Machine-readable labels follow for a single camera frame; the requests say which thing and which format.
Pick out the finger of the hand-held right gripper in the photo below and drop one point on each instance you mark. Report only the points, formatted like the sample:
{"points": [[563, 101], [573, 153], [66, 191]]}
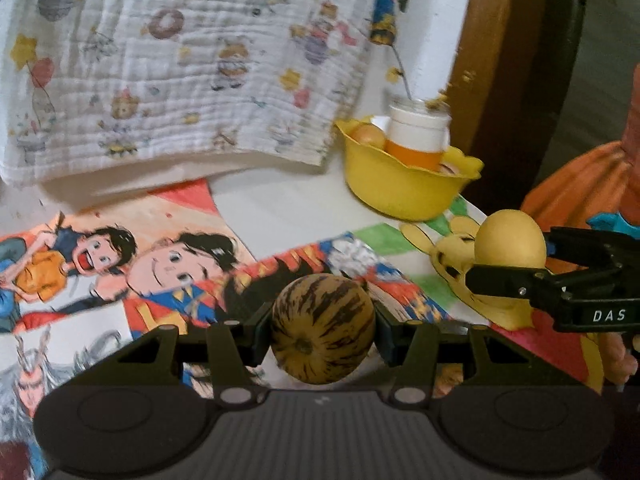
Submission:
{"points": [[500, 282], [585, 245]]}

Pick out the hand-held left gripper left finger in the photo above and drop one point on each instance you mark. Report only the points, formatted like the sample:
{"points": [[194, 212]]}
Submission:
{"points": [[261, 335]]}

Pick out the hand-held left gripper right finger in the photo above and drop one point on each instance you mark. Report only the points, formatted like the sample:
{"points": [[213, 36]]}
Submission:
{"points": [[386, 340]]}

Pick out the yellow round fruit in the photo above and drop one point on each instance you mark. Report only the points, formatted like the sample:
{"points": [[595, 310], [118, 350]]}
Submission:
{"points": [[510, 240]]}

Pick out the large striped pepino melon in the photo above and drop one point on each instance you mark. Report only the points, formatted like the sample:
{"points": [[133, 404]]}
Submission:
{"points": [[322, 330]]}

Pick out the yellow wavy-rim bowl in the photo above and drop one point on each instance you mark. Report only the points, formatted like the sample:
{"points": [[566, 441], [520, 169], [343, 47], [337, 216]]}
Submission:
{"points": [[400, 185]]}

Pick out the person's right hand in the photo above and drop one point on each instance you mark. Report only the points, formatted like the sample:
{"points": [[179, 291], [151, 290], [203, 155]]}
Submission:
{"points": [[632, 347]]}

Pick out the person's orange clothing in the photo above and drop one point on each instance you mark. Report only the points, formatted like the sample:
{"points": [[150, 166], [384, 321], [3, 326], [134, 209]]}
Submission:
{"points": [[565, 200]]}

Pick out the green cartoon poster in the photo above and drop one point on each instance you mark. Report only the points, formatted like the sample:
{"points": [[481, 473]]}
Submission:
{"points": [[385, 240]]}

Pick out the white and orange jar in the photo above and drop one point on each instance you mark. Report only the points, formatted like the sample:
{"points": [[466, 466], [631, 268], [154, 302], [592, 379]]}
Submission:
{"points": [[417, 132]]}

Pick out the dried yellow flower sprig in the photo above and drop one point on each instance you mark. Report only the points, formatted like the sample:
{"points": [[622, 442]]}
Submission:
{"points": [[406, 82]]}

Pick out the orange cartoon poster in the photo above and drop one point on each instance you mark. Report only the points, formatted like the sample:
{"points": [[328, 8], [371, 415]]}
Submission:
{"points": [[50, 265]]}

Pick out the grey comic poster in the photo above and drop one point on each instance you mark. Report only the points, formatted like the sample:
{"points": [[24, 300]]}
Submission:
{"points": [[30, 375]]}

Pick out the large white printed blanket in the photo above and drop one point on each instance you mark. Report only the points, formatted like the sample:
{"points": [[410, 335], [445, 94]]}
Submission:
{"points": [[175, 85]]}

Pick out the brown wooden frame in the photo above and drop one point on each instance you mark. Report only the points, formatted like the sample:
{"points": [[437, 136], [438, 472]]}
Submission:
{"points": [[495, 50]]}

